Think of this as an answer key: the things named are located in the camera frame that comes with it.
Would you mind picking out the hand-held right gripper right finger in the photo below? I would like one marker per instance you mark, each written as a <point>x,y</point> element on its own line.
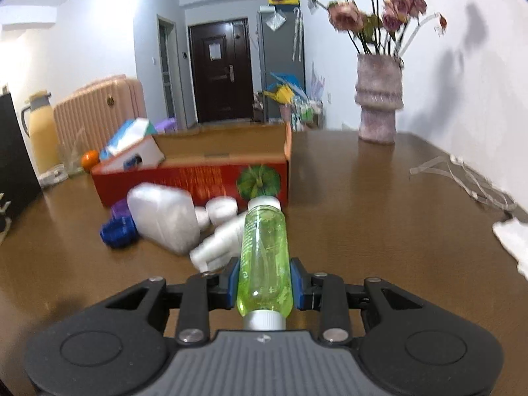
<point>296,284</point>

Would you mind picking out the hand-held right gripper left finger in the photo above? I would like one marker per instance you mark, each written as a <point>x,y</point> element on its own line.
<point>234,274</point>

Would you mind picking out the white tube bottle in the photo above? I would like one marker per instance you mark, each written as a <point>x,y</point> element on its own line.
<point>229,231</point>
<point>210,253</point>

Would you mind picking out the green transparent bottle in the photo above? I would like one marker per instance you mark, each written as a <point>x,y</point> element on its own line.
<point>264,255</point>

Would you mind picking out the white jar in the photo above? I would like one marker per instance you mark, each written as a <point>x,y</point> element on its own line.
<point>221,210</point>

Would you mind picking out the large white bottle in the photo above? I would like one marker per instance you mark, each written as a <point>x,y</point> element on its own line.
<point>163,216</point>

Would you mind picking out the red cardboard box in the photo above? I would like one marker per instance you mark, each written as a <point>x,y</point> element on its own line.
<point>198,179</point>

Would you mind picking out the purple jar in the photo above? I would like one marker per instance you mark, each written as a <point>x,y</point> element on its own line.
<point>121,209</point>

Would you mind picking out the blue white tissue pack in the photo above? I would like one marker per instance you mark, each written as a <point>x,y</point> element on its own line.
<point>132,144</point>

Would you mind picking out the purple plastic stool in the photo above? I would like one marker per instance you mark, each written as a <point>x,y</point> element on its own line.
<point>167,126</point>

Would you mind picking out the pink bucket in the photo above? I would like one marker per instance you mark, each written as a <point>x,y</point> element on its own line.
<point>286,113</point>

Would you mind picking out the orange fruit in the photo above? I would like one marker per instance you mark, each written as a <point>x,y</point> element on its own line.
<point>90,161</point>

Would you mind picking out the blue yellow plastic toy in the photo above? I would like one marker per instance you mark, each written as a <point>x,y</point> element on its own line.
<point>284,90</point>

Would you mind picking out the clear drinking glass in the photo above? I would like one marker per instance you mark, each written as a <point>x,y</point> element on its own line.
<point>71,161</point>

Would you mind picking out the dark brown entrance door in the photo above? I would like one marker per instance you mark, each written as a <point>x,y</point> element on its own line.
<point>220,74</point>

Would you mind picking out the pink textured vase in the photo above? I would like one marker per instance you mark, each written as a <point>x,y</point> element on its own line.
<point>378,99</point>

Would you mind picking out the grey side door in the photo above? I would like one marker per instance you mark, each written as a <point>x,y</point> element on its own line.
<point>166,74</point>

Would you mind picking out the pink ribbed suitcase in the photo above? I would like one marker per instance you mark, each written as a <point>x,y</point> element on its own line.
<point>99,107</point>

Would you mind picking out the grey refrigerator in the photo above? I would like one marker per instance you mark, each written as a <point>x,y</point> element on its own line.
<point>280,57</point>

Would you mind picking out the white cloth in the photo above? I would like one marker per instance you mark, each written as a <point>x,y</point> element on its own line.
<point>513,241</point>

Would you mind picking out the yellow thermos flask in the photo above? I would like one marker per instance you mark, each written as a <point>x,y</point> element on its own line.
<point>41,132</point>

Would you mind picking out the black paper bag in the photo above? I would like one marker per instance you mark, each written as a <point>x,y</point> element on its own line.
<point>14,156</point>

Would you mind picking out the white folded umbrella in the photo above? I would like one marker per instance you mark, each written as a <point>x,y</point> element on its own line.
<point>297,33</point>

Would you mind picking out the dried pink roses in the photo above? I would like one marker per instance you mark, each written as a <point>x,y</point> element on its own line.
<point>350,14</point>

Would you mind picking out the yellow box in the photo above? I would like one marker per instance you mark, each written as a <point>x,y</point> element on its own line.
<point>284,1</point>

